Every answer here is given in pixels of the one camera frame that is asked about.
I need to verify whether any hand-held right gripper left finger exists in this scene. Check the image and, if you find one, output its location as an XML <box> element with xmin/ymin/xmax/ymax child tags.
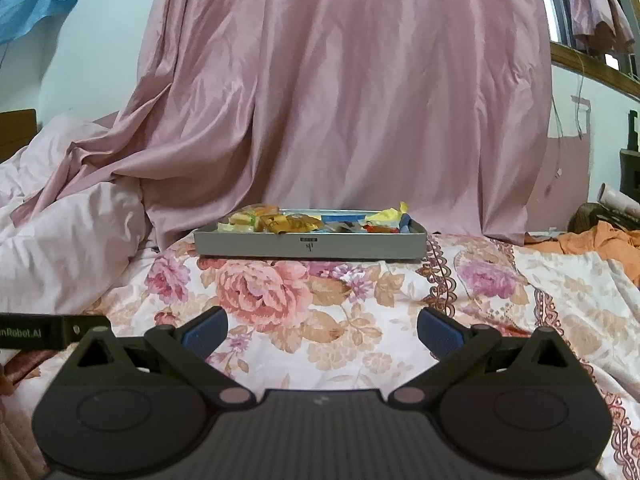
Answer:
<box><xmin>65</xmin><ymin>306</ymin><xmax>258</xmax><ymax>407</ymax></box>

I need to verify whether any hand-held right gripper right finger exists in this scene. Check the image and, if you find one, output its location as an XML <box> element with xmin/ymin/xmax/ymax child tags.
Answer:
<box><xmin>389</xmin><ymin>307</ymin><xmax>583</xmax><ymax>407</ymax></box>

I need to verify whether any yellow bread packet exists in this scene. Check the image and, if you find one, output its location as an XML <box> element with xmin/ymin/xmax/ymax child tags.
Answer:
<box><xmin>216</xmin><ymin>203</ymin><xmax>281</xmax><ymax>234</ymax></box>

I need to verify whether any yellow green cracker packet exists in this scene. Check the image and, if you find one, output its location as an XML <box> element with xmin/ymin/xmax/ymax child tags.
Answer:
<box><xmin>366</xmin><ymin>201</ymin><xmax>412</xmax><ymax>227</ymax></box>

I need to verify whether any gold wrapper packet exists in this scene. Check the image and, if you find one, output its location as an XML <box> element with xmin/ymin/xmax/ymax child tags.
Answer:
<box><xmin>260</xmin><ymin>212</ymin><xmax>322</xmax><ymax>235</ymax></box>

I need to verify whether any light blue candy packet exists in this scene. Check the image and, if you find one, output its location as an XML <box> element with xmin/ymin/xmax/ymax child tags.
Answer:
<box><xmin>320</xmin><ymin>213</ymin><xmax>368</xmax><ymax>234</ymax></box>

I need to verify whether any floral bedsheet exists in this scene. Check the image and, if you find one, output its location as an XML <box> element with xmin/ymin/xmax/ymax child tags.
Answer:
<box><xmin>0</xmin><ymin>232</ymin><xmax>640</xmax><ymax>480</ymax></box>

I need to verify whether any pale pink duvet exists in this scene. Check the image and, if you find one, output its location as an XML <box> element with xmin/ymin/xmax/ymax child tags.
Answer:
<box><xmin>0</xmin><ymin>112</ymin><xmax>156</xmax><ymax>316</ymax></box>

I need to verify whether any orange cloth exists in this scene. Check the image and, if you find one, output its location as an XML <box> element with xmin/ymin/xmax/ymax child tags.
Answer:
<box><xmin>525</xmin><ymin>220</ymin><xmax>640</xmax><ymax>288</ymax></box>

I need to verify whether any wooden headboard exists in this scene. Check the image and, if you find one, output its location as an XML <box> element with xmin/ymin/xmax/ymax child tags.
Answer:
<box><xmin>0</xmin><ymin>108</ymin><xmax>39</xmax><ymax>163</ymax></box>

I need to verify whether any rolled white paper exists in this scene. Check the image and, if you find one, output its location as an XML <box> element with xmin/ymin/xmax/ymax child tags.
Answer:
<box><xmin>597</xmin><ymin>182</ymin><xmax>640</xmax><ymax>222</ymax></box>

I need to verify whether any dark wooden furniture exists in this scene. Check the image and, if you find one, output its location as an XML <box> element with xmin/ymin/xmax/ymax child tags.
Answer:
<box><xmin>619</xmin><ymin>109</ymin><xmax>640</xmax><ymax>197</ymax></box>

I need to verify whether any pink satin curtain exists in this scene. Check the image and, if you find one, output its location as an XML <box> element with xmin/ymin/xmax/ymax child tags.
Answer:
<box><xmin>10</xmin><ymin>0</ymin><xmax>558</xmax><ymax>252</ymax></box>

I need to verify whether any small pink curtain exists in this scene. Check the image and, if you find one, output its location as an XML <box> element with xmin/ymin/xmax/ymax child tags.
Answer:
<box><xmin>569</xmin><ymin>0</ymin><xmax>637</xmax><ymax>55</ymax></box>

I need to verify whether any wooden window rail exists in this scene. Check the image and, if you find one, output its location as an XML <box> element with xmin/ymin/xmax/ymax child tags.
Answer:
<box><xmin>549</xmin><ymin>41</ymin><xmax>640</xmax><ymax>97</ymax></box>

